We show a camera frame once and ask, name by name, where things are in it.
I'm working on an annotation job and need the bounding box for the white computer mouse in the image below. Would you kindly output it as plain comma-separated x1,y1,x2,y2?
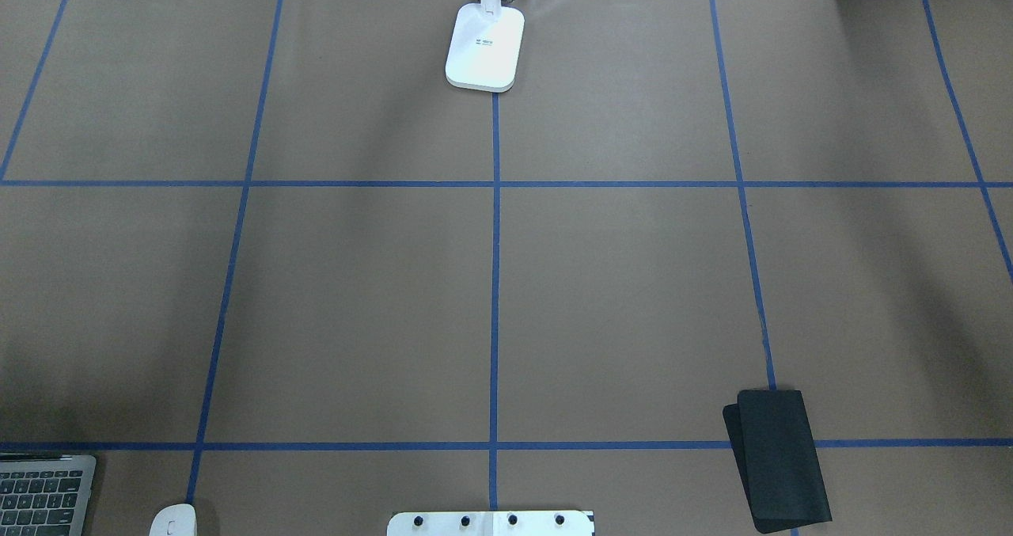
148,504,198,536

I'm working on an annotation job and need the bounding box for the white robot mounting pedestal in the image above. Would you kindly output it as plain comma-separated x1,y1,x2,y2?
386,510,596,535

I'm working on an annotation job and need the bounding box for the white desk lamp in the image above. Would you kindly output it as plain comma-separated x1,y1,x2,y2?
445,0,525,93

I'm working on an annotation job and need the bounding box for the black mouse pad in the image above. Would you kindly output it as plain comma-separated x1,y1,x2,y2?
721,390,833,534

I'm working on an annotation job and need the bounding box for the grey laptop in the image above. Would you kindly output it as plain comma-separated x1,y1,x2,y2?
1,453,97,535

